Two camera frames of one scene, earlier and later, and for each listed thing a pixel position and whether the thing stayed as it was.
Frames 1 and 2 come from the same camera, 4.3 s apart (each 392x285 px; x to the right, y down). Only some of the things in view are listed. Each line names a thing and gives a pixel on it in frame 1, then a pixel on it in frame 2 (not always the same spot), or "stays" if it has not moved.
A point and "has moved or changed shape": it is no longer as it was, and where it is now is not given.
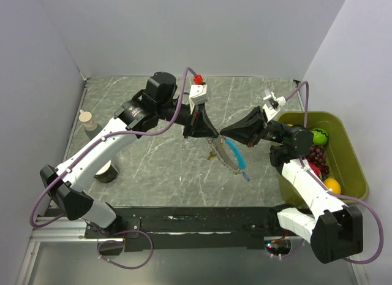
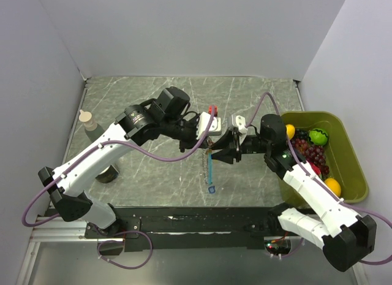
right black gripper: x=250 y=130 -> x=227 y=154
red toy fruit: x=315 y=169 stays
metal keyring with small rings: x=222 y=152 has moved or changed shape
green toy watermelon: x=320 y=136 stays
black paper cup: x=107 y=173 stays
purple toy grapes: x=317 y=157 stays
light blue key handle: x=241 y=161 has moved or changed shape
